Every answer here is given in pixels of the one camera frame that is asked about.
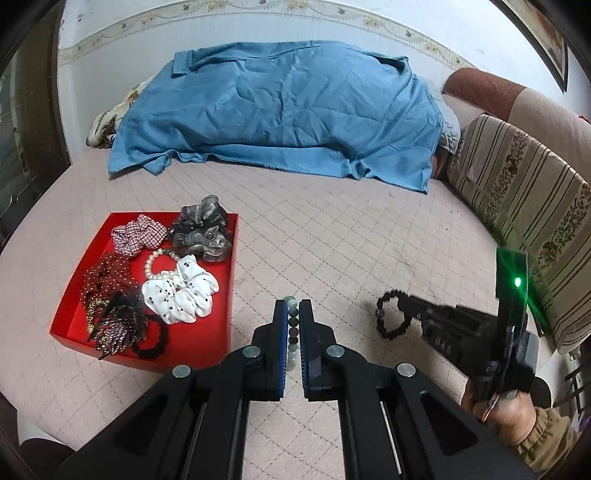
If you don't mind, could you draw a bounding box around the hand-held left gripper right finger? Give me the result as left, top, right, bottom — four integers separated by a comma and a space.
298, 299, 536, 480

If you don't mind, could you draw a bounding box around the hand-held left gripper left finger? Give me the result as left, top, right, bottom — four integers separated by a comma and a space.
55, 299, 289, 480

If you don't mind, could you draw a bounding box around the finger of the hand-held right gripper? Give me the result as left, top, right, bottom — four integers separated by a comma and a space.
396, 295, 437, 326

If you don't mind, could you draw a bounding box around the green jade bead bracelet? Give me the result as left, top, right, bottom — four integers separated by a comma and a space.
283, 294, 303, 374

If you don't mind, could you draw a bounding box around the black bead bracelet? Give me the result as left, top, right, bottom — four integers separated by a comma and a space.
376, 288, 414, 341

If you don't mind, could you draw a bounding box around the red box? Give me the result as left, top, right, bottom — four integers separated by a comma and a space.
50, 211, 241, 374

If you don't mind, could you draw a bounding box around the white black-dotted scrunchie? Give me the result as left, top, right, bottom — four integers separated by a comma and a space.
141, 255, 220, 325

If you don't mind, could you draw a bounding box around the white pearl bracelet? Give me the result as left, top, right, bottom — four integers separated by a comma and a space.
144, 248, 183, 282

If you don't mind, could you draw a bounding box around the black gold glitter scrunchie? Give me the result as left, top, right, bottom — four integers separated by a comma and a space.
85, 291, 151, 361

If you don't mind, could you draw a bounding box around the red polka dot scrunchie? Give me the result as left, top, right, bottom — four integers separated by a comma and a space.
82, 251, 134, 301

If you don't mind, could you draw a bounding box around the person's right forearm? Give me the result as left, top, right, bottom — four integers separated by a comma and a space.
505, 406, 583, 476

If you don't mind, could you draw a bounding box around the person's right hand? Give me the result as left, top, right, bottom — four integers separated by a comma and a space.
461, 376, 539, 446

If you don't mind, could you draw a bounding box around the grey sheer scrunchie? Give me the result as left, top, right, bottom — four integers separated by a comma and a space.
168, 195, 232, 263

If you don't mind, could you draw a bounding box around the striped floral beige cushion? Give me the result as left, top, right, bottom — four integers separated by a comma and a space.
447, 113, 591, 355

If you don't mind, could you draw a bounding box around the red white plaid scrunchie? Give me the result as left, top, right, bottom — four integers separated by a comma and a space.
111, 215, 168, 256

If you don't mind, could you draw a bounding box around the grey-white quilted pillow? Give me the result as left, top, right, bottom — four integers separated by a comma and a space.
429, 83, 462, 154

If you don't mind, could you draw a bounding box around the brown and beige bolster cushion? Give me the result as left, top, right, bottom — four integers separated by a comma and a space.
442, 68, 591, 185

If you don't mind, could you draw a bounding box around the blue blanket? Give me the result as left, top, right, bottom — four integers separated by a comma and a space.
108, 41, 445, 193

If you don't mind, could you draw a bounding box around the floral patterned pillow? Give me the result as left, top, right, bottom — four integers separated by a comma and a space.
87, 76, 162, 149

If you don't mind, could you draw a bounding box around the dark wooden glass door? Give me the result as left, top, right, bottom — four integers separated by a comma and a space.
0, 14, 72, 250

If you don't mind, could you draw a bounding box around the black hair tie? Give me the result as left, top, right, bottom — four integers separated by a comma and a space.
134, 314, 169, 361

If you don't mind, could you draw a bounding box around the dark framed wall picture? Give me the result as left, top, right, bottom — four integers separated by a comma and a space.
492, 0, 568, 93

